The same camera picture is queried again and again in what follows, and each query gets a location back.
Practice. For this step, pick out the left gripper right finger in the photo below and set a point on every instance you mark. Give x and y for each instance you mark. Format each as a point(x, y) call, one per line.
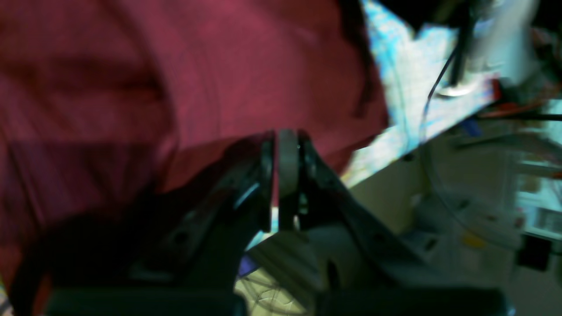
point(337, 259)

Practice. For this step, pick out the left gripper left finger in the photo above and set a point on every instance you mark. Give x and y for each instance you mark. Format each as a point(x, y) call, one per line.
point(173, 254)

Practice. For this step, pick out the dark red t-shirt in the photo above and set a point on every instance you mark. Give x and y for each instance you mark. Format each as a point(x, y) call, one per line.
point(103, 101)

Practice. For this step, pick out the patterned tile tablecloth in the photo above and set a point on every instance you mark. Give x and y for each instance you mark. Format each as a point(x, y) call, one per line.
point(409, 67)

